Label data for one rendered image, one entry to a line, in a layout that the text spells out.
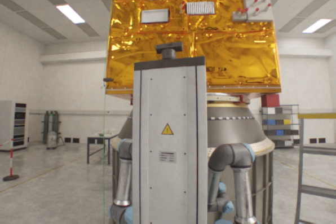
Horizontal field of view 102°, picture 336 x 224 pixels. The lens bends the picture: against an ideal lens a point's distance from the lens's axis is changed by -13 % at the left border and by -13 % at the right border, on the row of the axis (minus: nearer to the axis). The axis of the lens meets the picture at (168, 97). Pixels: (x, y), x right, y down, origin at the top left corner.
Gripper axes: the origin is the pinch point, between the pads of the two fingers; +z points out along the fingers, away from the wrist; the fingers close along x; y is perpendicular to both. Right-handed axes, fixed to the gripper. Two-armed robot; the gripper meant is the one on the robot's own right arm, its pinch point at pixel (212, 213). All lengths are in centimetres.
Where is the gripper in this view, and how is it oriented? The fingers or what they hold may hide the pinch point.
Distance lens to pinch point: 150.0
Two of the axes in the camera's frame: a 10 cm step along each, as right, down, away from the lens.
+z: -0.7, 9.5, 3.1
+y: -1.7, 3.0, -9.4
